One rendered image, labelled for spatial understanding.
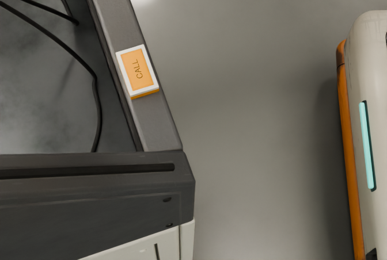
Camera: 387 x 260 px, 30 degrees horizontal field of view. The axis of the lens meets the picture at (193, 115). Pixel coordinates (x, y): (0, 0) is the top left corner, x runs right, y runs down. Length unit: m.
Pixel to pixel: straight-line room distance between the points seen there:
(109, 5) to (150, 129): 0.15
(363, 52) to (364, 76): 0.05
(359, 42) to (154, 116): 0.91
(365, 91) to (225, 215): 0.43
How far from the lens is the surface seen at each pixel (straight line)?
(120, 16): 0.77
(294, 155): 1.72
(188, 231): 0.88
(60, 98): 0.86
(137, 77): 0.72
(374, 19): 1.58
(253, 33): 1.83
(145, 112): 0.72
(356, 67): 1.57
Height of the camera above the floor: 1.62
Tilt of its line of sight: 69 degrees down
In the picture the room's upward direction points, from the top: 2 degrees clockwise
